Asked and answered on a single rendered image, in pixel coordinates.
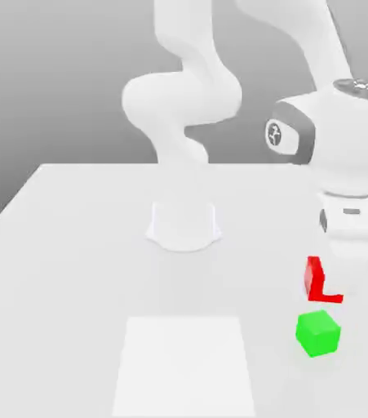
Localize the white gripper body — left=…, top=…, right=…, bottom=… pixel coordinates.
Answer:
left=327, top=235, right=368, bottom=266

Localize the small red cube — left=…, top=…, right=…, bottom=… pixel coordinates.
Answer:
left=303, top=255, right=345, bottom=305

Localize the small green cube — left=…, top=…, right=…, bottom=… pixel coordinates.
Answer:
left=295, top=309, right=342, bottom=359

